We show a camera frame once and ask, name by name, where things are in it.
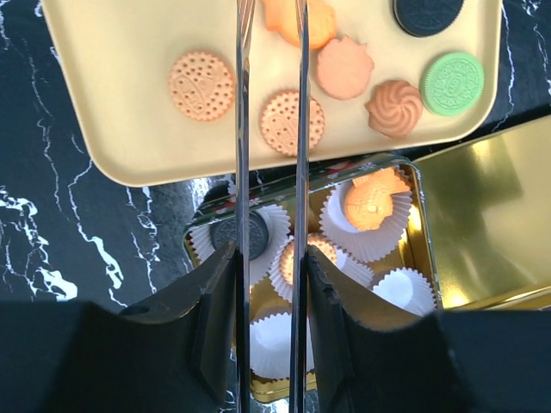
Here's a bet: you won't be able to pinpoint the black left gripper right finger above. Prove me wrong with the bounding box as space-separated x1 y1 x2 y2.
307 248 550 412

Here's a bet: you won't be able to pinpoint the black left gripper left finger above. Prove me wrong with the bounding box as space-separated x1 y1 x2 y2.
1 243 237 412

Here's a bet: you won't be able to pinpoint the black sandwich cookie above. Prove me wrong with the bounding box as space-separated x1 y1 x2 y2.
393 0 464 37
209 212 269 261

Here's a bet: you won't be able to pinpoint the large round dotted biscuit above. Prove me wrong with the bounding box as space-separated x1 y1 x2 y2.
279 233 337 285

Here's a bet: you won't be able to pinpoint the orange fish cookie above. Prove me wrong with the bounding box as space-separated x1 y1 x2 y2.
263 0 337 50
344 168 410 231

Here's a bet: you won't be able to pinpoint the metal tongs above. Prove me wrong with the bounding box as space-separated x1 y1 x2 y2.
235 1 310 412

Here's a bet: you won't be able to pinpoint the white paper cup bottom-left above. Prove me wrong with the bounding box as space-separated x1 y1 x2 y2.
250 313 292 379

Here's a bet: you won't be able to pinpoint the white paper cup bottom-right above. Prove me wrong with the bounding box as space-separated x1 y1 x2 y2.
373 268 436 316

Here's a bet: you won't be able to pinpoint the white paper cup centre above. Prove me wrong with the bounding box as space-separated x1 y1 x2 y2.
269 233 374 302

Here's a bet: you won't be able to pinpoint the gold tin lid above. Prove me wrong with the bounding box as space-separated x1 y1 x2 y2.
416 116 550 310

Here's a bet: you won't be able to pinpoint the white paper cup top-right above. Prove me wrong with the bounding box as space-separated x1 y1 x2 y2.
319 167 412 262

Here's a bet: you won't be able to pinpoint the green decorated cookie tin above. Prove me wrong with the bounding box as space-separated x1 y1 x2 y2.
183 152 441 404

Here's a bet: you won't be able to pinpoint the small round dotted biscuit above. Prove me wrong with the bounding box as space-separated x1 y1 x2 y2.
260 90 325 157

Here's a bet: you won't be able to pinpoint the orange swirl cookie lower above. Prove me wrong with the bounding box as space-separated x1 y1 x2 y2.
365 80 424 139

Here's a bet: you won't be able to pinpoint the green sandwich cookie right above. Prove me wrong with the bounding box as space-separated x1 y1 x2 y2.
420 52 485 116

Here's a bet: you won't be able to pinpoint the plain orange macaron cookie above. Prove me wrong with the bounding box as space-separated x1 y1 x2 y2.
316 36 375 101

